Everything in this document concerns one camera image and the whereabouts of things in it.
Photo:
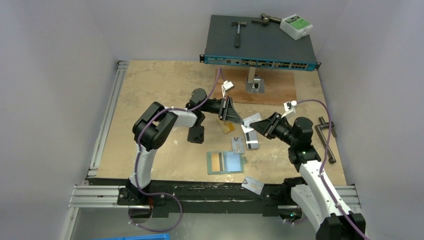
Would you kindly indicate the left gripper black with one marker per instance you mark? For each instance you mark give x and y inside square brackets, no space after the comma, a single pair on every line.
[227,112]

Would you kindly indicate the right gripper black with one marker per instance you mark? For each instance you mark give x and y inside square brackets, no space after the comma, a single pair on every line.
[272,125]

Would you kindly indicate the black credit card stack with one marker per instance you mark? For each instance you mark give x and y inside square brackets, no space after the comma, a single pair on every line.
[196,134]

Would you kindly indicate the teal card holder wallet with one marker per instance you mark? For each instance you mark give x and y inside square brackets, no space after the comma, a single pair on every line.
[233,163]

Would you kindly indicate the gold credit card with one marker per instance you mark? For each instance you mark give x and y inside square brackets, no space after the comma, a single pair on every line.
[226,126]
[216,160]

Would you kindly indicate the silver card face up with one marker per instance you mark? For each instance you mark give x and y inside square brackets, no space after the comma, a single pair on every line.
[237,145]

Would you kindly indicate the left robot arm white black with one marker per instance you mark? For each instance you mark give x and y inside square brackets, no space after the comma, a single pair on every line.
[152,129]

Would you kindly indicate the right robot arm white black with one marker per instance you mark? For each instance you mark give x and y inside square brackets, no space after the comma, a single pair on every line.
[313,192]

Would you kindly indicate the plywood board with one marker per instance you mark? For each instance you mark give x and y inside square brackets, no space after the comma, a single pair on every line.
[275,87]

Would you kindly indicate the small claw hammer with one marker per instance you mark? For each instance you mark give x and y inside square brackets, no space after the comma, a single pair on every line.
[237,40]

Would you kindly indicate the dark hammer tool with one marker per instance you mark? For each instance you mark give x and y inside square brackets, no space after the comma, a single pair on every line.
[266,19]

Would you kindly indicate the white green box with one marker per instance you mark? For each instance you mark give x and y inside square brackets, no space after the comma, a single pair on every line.
[295,26]

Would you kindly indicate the blue plastic bin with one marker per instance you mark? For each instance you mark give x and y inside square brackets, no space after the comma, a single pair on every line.
[162,236]

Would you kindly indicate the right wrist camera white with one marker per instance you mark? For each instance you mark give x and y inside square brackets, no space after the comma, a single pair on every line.
[289,108]

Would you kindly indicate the metal post stand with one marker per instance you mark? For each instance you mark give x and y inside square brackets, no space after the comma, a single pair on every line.
[254,83]

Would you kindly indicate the network switch dark blue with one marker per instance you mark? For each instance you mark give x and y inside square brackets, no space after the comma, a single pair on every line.
[262,46]

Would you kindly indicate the aluminium frame rail left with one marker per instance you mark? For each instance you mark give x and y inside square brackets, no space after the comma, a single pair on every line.
[120,74]

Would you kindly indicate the aluminium frame rail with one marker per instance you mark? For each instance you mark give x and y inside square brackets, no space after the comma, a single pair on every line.
[94,196]
[120,74]

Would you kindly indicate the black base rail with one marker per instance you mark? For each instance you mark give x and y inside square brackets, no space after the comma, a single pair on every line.
[163,197]

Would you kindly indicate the aluminium frame rail front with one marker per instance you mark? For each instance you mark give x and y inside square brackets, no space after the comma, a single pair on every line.
[94,196]

